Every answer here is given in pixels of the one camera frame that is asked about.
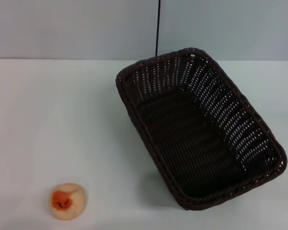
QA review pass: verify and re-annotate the black vertical wall strip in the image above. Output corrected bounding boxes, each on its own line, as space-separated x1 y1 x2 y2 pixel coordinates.
154 0 161 58

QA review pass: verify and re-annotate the dark brown woven basket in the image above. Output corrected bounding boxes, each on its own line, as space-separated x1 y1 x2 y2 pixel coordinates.
115 47 288 211

